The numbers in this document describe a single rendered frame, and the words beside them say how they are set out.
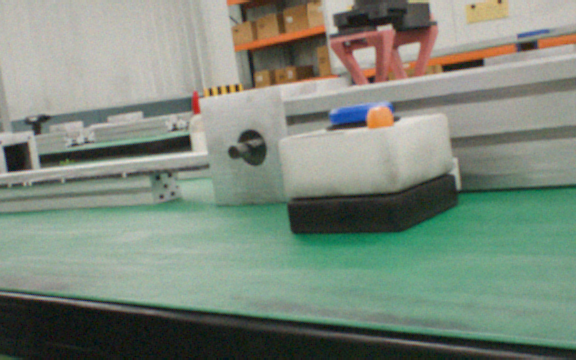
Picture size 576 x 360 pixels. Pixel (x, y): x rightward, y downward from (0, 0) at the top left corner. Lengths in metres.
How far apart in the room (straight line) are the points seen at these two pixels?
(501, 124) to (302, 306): 0.26
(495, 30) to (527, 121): 3.20
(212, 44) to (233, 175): 8.31
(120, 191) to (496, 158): 0.43
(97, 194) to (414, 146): 0.47
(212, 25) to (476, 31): 5.34
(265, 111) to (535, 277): 0.36
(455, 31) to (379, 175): 3.39
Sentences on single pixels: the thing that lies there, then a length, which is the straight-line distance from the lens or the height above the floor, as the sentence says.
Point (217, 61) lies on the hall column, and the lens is 8.73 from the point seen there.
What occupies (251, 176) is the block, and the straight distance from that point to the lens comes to 0.66.
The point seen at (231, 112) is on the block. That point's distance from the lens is 0.66.
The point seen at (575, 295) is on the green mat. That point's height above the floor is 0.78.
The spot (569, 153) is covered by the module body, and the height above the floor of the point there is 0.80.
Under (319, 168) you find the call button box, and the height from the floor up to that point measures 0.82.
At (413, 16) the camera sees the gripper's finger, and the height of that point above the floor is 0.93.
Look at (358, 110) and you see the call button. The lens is 0.47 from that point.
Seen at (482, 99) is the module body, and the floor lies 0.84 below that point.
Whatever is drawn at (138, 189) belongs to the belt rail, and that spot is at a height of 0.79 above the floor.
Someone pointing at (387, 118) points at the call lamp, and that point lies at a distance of 0.44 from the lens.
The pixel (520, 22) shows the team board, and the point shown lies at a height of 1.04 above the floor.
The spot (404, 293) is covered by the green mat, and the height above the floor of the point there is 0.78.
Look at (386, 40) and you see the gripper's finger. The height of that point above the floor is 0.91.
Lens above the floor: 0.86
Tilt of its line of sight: 6 degrees down
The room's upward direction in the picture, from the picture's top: 9 degrees counter-clockwise
